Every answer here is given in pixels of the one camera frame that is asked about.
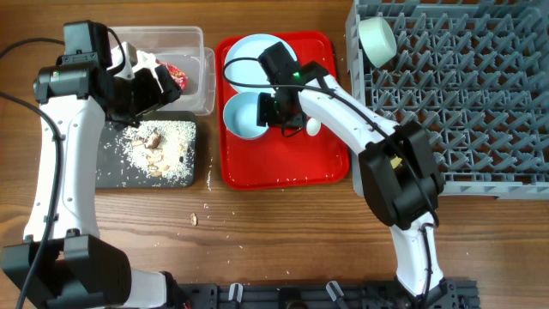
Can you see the clear plastic bin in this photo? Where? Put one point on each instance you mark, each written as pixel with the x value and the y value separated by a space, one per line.
pixel 183 47

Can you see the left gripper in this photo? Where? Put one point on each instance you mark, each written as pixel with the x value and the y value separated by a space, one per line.
pixel 153 98

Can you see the red snack wrapper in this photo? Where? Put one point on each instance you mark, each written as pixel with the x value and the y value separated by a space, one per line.
pixel 176 74

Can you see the white napkin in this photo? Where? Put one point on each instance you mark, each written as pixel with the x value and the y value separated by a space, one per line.
pixel 146 61

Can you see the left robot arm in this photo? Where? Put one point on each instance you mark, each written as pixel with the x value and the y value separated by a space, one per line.
pixel 62 262

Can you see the peanut crumb on table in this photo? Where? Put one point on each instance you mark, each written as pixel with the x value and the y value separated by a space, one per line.
pixel 194 220

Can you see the black plastic tray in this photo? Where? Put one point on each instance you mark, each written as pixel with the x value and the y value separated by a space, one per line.
pixel 150 150

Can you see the grey dishwasher rack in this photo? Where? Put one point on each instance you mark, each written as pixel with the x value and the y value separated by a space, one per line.
pixel 474 74

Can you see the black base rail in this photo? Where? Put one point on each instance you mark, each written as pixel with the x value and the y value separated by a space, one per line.
pixel 448 293

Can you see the yellow plastic cup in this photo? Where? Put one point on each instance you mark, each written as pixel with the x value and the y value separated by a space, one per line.
pixel 395 162

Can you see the mint green bowl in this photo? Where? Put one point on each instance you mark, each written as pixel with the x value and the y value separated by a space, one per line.
pixel 378 41

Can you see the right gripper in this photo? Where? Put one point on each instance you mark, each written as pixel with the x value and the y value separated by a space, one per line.
pixel 264 113

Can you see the food scraps and rice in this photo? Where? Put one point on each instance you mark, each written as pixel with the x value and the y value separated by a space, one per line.
pixel 156 150

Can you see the small light blue bowl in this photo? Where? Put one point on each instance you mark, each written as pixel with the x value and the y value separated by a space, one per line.
pixel 240 116

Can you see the large light blue plate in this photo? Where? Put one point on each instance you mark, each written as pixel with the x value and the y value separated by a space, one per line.
pixel 252 46

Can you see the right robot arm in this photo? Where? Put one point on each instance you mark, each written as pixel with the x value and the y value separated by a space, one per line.
pixel 400 177

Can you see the red serving tray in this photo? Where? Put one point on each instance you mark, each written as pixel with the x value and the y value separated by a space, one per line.
pixel 273 160

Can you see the white plastic spoon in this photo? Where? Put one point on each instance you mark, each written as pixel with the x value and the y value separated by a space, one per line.
pixel 313 127

